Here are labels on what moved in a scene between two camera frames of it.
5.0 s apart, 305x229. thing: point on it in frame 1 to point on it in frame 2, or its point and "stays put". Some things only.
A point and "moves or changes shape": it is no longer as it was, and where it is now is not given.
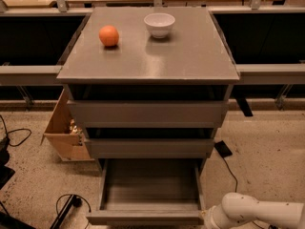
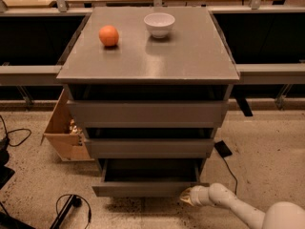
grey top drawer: [148, 114] stays put
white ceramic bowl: [159, 24] stays put
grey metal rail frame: [284, 74] stays put
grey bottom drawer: [150, 192] moves or changes shape
